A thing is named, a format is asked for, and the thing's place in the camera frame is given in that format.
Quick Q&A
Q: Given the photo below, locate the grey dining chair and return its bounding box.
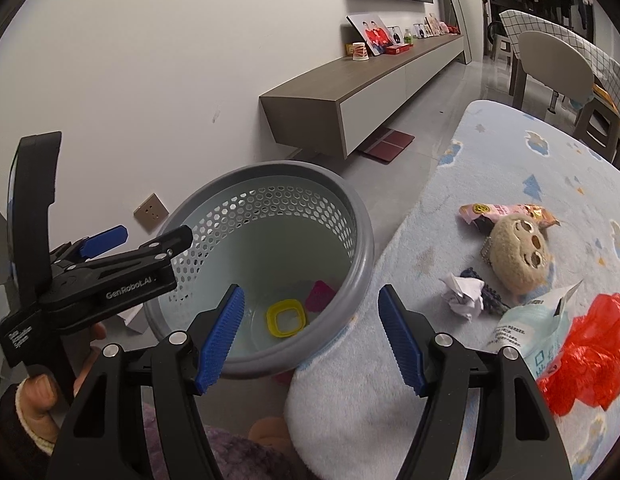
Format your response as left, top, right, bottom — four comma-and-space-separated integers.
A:
512, 30, 594, 110

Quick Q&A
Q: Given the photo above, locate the floating wooden tv cabinet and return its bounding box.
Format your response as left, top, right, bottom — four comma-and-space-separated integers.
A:
260, 35, 465, 159

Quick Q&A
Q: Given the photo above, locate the wall power socket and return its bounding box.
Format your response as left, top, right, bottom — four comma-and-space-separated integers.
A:
133, 193, 169, 234

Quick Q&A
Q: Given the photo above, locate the pink plastic piece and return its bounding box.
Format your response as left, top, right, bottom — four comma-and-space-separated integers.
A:
304, 281, 336, 313

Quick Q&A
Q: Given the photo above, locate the red plastic bag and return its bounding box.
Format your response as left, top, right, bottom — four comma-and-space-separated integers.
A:
536, 294, 620, 416

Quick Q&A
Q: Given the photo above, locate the framed family photo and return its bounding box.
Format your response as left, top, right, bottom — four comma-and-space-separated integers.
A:
347, 13, 395, 56

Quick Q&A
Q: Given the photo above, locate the grey perforated waste basket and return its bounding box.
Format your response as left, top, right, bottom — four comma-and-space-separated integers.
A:
144, 162, 375, 379

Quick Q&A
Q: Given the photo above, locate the beige plush sloth toy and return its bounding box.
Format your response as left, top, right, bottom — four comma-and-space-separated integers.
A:
481, 214, 552, 296

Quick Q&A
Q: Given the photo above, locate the yellow square ring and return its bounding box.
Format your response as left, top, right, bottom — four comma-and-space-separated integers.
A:
265, 298, 310, 339

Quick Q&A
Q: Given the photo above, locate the red flat box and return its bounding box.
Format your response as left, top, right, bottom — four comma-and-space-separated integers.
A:
383, 44, 413, 55

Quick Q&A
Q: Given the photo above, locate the person's left hand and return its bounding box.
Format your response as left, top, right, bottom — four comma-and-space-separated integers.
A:
15, 322, 107, 457

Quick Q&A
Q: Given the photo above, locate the grey stool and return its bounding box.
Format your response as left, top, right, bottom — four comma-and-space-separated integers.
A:
490, 34, 512, 66

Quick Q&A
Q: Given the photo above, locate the dark spiky rubber toy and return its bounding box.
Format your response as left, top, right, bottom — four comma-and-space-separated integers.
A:
461, 268, 510, 316

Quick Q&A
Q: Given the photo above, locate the checkered tablecloth dining table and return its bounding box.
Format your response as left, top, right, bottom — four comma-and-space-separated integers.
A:
498, 8, 620, 122

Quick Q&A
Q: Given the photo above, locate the pink snack wrapper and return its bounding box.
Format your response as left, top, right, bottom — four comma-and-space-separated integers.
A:
459, 203, 560, 235

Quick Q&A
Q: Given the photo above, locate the dark red floor scale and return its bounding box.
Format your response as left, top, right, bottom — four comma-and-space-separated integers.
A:
357, 127, 415, 165

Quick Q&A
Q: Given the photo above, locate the white wet wipes packet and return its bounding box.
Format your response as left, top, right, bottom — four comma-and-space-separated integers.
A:
484, 282, 581, 379

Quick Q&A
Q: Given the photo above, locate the light blue patterned rug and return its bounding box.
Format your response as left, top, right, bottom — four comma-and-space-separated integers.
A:
283, 98, 620, 480

